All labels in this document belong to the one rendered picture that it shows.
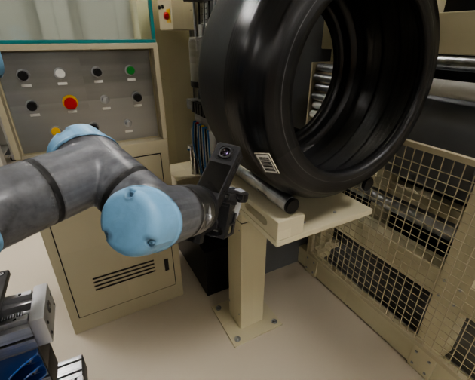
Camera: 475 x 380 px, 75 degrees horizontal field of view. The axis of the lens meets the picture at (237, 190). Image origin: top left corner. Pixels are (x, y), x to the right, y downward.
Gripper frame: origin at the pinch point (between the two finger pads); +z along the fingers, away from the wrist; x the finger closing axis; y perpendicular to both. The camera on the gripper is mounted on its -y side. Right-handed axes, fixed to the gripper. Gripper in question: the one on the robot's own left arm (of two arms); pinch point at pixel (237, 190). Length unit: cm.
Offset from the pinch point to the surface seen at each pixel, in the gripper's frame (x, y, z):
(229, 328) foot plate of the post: -15, 76, 78
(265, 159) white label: 4.1, -7.4, 2.7
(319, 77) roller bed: 4, -44, 67
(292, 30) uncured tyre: 6.0, -30.7, -5.2
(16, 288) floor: -139, 90, 64
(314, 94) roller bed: 3, -38, 71
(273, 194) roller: 4.0, 1.3, 19.9
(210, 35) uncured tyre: -13.8, -31.9, 2.9
